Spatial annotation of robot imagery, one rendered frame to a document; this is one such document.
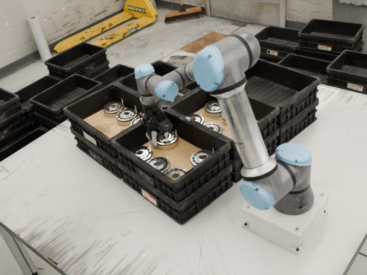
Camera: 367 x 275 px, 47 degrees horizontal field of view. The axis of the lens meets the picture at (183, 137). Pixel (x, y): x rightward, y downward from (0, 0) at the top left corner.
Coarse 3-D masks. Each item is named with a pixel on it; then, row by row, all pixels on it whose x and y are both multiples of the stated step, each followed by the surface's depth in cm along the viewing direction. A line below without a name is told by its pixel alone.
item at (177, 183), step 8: (168, 112) 183; (184, 120) 177; (136, 128) 177; (200, 128) 170; (120, 136) 173; (216, 136) 166; (112, 144) 171; (128, 152) 164; (216, 152) 157; (224, 152) 159; (136, 160) 161; (144, 160) 158; (208, 160) 154; (144, 168) 158; (152, 168) 154; (192, 168) 151; (200, 168) 153; (160, 176) 151; (168, 176) 149; (184, 176) 148; (192, 176) 151; (168, 184) 149; (176, 184) 147
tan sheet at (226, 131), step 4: (196, 112) 198; (200, 112) 198; (204, 112) 198; (204, 116) 195; (204, 120) 192; (208, 120) 192; (212, 120) 192; (216, 120) 191; (220, 120) 191; (220, 124) 188; (224, 128) 185; (228, 128) 185; (224, 132) 183; (228, 132) 183; (228, 136) 180
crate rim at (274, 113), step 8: (200, 88) 196; (248, 96) 185; (176, 104) 188; (264, 104) 180; (272, 104) 178; (176, 112) 183; (272, 112) 173; (192, 120) 176; (264, 120) 170; (208, 128) 170; (224, 136) 164; (232, 144) 162
